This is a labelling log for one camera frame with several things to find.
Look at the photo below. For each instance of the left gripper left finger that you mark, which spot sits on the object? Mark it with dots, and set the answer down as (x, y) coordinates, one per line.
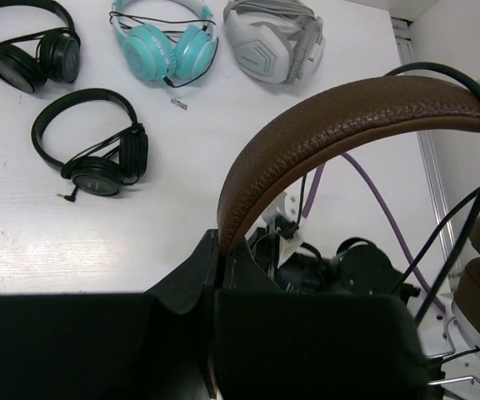
(143, 345)

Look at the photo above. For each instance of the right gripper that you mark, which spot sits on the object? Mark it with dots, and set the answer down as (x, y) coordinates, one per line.
(305, 271)

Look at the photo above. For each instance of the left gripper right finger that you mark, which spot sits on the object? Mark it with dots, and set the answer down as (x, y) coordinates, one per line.
(271, 344)

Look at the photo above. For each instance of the brown silver headphones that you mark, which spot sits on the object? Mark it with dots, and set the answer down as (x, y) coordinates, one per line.
(327, 125)

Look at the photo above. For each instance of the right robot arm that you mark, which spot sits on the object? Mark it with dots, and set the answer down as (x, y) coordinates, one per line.
(359, 267)

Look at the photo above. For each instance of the black headphones near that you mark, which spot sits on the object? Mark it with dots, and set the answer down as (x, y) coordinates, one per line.
(106, 167)

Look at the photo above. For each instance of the black headphones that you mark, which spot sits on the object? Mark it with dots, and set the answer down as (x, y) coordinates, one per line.
(106, 167)
(27, 62)

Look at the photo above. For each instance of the teal headphones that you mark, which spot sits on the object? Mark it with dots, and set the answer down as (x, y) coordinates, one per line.
(153, 56)

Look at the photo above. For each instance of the black headphones far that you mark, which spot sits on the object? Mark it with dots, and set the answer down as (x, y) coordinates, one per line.
(27, 62)

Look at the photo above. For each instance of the small metal clip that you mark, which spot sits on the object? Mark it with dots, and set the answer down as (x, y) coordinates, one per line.
(179, 104)

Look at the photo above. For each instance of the white grey gaming headset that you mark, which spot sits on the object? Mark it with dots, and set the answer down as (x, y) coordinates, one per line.
(275, 41)

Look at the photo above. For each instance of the aluminium rail right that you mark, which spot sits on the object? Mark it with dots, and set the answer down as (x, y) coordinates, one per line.
(446, 238)

